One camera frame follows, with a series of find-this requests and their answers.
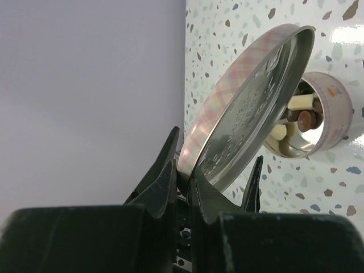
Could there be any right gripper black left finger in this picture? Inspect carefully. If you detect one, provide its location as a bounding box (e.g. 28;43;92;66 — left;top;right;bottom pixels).
1;160;177;272

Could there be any white chocolate round piece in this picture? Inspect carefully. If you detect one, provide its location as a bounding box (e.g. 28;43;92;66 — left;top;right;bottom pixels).
270;124;287;141

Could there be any round silver tin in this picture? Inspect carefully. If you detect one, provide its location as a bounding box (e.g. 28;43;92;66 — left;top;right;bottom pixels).
264;72;353;159

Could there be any round silver tin lid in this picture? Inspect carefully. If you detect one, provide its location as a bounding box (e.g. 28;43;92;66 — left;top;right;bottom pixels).
177;23;315;194

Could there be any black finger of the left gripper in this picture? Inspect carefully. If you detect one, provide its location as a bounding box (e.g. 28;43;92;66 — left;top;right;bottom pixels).
122;126;180;207
241;155;263;212

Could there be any white chocolate bar piece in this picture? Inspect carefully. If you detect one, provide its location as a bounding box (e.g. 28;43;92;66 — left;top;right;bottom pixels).
287;94;314;111

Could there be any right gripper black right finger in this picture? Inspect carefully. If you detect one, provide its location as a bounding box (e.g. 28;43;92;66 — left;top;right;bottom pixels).
189;175;363;272

